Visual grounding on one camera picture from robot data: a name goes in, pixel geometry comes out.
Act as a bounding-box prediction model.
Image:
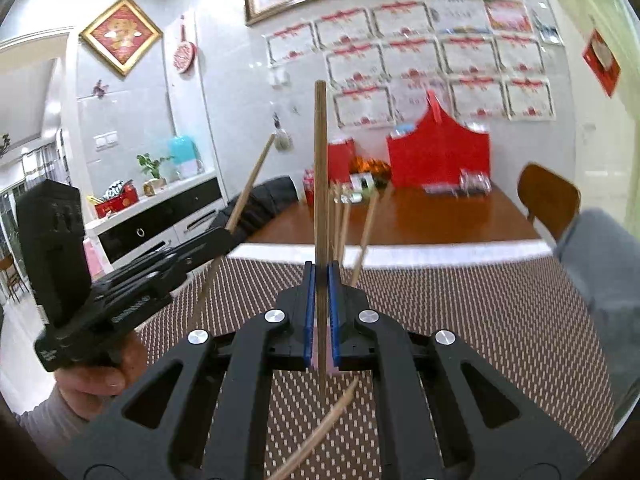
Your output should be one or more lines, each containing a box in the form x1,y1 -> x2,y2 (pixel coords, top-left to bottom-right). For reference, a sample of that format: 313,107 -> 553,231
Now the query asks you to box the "green potted plant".
137,153 -> 172,197

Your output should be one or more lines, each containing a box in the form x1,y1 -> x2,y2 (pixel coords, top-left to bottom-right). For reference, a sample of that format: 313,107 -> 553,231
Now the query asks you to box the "red round wall ornament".
174,16 -> 198,74

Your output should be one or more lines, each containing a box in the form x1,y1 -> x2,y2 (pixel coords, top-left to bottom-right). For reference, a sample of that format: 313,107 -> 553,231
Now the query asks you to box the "small red box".
328,139 -> 356,183

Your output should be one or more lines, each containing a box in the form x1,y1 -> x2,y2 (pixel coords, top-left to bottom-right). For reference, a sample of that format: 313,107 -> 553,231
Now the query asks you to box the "wooden chopstick in bundle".
330,183 -> 342,260

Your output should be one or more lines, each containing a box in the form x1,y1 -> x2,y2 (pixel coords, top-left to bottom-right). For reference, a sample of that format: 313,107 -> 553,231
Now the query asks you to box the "red diamond door decoration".
582,29 -> 620,98

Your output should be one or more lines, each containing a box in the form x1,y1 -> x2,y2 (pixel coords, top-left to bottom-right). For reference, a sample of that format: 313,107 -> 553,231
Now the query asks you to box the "black jacket on chair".
205,176 -> 298,247

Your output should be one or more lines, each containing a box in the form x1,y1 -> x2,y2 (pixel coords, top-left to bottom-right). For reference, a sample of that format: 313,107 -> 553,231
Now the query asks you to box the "wooden chopstick in holder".
337,200 -> 352,263
349,191 -> 380,287

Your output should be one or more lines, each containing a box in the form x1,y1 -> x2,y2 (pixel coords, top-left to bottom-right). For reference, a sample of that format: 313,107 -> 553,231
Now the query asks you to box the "red gift bag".
386,90 -> 490,188

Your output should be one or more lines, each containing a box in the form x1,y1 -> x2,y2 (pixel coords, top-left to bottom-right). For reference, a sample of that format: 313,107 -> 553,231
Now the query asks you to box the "white black sideboard cabinet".
85,172 -> 226,269

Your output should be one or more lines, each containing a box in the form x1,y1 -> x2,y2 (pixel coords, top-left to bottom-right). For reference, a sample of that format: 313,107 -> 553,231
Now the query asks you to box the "wooden chopstick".
337,200 -> 352,263
188,133 -> 278,331
349,191 -> 380,287
269,378 -> 359,480
314,80 -> 330,400
330,183 -> 342,260

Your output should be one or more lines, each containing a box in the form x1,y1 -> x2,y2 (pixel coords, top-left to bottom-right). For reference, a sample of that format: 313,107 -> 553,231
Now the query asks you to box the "grey cloth on chair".
554,208 -> 639,403

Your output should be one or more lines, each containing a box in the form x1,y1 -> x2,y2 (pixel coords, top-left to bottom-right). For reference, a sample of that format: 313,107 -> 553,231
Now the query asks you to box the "turquoise white container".
169,136 -> 205,180

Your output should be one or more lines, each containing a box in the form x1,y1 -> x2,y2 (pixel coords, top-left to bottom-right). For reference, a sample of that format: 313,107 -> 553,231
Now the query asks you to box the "left hand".
54,333 -> 148,420

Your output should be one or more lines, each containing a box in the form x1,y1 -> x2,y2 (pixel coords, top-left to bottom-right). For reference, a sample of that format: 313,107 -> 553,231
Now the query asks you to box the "brown wooden chair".
518,162 -> 582,242

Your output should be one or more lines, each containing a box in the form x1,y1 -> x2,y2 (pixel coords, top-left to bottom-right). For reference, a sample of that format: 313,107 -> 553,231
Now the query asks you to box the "gold framed red picture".
79,0 -> 163,78

